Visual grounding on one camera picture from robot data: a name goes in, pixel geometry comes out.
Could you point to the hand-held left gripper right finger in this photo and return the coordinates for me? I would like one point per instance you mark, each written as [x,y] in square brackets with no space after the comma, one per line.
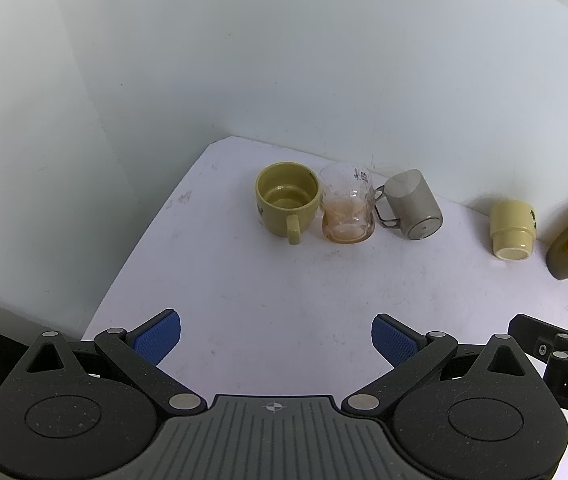
[395,342]

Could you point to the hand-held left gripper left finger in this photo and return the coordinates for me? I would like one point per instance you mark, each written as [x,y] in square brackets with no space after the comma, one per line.
[156,341]

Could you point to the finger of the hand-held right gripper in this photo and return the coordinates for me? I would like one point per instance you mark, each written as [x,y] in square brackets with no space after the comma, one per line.
[534,332]

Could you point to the cream yellow ceramic cup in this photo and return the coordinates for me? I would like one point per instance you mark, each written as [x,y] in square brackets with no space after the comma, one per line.
[511,227]

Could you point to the grey metal cup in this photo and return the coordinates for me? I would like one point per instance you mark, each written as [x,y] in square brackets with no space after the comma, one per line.
[411,205]

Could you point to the clear glass mug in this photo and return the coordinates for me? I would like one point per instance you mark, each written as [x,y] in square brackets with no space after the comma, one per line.
[348,210]

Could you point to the olive green ceramic mug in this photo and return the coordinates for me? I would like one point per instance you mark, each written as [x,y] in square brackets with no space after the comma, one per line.
[284,210]

